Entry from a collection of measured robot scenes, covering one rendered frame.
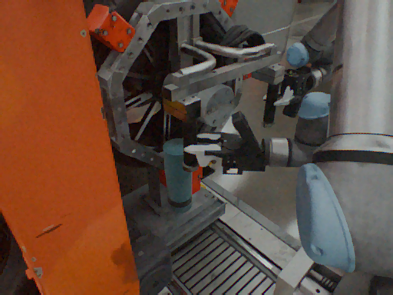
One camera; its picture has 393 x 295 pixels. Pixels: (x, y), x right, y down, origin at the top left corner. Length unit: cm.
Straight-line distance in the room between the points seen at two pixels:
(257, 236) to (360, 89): 122
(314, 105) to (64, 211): 53
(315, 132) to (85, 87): 52
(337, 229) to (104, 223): 36
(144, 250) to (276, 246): 69
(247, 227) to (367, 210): 124
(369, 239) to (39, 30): 40
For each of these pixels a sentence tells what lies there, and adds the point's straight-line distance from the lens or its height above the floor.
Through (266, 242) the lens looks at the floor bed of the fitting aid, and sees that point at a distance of 153.
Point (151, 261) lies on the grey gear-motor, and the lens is 104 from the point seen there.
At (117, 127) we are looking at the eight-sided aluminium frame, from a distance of 88.
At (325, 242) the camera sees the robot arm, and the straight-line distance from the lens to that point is 35.
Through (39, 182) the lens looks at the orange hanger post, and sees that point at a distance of 45.
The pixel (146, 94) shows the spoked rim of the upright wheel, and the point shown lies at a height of 84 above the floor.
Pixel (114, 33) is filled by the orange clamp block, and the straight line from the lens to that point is 80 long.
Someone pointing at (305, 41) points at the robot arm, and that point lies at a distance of 104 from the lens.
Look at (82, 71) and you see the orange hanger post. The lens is 41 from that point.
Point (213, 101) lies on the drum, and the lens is 86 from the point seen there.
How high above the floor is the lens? 125
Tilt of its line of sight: 34 degrees down
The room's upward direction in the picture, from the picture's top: straight up
